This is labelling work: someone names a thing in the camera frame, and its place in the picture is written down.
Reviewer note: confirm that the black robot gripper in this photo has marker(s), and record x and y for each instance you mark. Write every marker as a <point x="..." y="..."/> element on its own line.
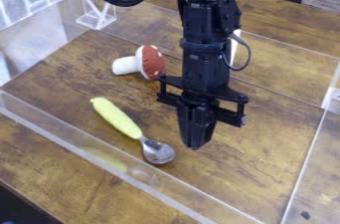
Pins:
<point x="202" y="90"/>

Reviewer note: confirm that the green handled metal spoon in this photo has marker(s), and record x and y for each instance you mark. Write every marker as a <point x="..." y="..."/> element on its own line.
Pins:
<point x="158" y="152"/>

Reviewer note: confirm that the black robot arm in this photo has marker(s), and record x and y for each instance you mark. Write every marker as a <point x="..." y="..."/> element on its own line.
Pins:
<point x="209" y="21"/>

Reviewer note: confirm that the red and white toy mushroom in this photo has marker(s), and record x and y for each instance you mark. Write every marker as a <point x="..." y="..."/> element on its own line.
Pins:
<point x="149" y="62"/>

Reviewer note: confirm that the clear acrylic triangle bracket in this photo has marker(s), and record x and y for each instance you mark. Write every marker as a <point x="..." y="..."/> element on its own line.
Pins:
<point x="98" y="18"/>

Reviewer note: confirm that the clear acrylic enclosure wall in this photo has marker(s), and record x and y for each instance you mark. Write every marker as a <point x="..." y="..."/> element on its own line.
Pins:
<point x="270" y="173"/>

